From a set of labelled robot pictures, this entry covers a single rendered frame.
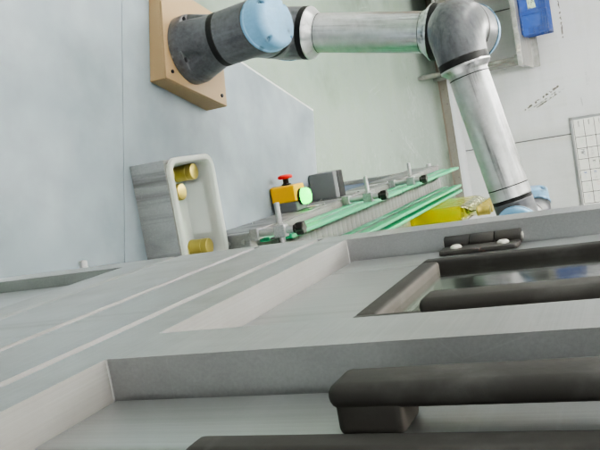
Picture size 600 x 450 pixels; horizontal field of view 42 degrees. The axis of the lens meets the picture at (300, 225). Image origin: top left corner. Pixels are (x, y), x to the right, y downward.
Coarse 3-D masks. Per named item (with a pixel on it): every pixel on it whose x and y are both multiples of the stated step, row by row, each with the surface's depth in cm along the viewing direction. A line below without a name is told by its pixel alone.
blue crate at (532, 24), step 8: (520, 0) 646; (528, 0) 643; (536, 0) 641; (544, 0) 638; (520, 8) 647; (528, 8) 644; (536, 8) 642; (544, 8) 640; (520, 16) 649; (528, 16) 646; (536, 16) 643; (544, 16) 641; (528, 24) 647; (536, 24) 645; (544, 24) 642; (552, 24) 675; (528, 32) 647; (536, 32) 646; (544, 32) 648; (552, 32) 672
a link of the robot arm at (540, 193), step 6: (534, 186) 159; (540, 186) 157; (534, 192) 156; (540, 192) 156; (546, 192) 157; (534, 198) 156; (540, 198) 156; (546, 198) 156; (540, 204) 153; (546, 204) 156
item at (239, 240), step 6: (234, 234) 171; (240, 234) 170; (246, 234) 169; (228, 240) 171; (234, 240) 170; (240, 240) 170; (246, 240) 169; (234, 246) 170; (240, 246) 170; (246, 246) 169
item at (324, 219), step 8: (456, 168) 325; (432, 176) 291; (440, 176) 298; (416, 184) 265; (392, 192) 243; (400, 192) 247; (376, 200) 224; (344, 208) 215; (352, 208) 208; (360, 208) 211; (320, 216) 201; (328, 216) 197; (336, 216) 194; (344, 216) 199; (312, 224) 182; (320, 224) 184; (264, 240) 172
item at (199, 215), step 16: (176, 160) 154; (192, 160) 160; (208, 160) 166; (208, 176) 167; (176, 192) 152; (192, 192) 168; (208, 192) 167; (176, 208) 152; (192, 208) 169; (208, 208) 168; (192, 224) 169; (208, 224) 168; (224, 224) 168; (224, 240) 168
